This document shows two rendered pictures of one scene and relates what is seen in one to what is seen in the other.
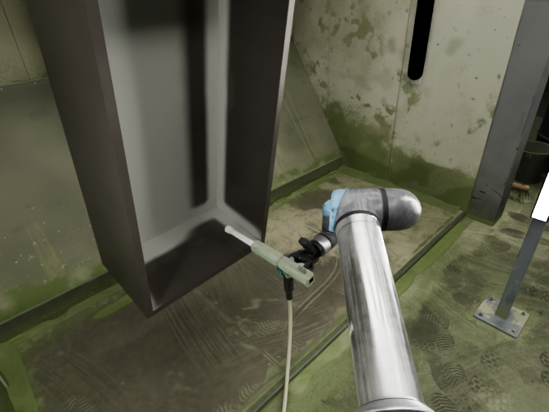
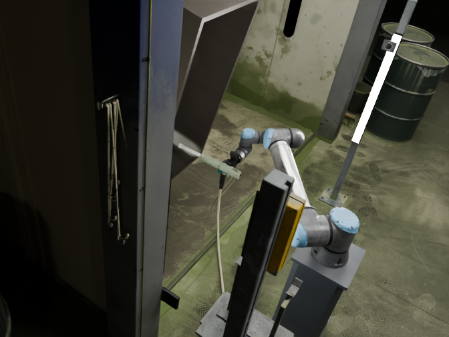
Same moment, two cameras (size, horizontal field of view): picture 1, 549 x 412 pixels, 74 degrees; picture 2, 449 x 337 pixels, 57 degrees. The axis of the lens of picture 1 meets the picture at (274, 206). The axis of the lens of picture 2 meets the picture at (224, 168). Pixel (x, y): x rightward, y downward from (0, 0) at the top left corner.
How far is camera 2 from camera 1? 1.43 m
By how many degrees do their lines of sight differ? 19
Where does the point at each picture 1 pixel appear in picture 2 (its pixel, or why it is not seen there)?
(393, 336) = (300, 187)
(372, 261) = (289, 161)
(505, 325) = (335, 203)
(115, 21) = not seen: hidden behind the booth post
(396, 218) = (295, 143)
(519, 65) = (353, 40)
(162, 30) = not seen: hidden behind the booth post
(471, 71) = (325, 38)
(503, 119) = (342, 73)
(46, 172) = not seen: hidden behind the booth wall
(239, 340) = (182, 218)
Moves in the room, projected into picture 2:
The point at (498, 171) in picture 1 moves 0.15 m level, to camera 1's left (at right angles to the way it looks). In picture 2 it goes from (337, 107) to (323, 107)
